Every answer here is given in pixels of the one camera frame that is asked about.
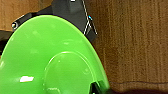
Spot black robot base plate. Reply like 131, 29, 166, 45
10, 0, 99, 45

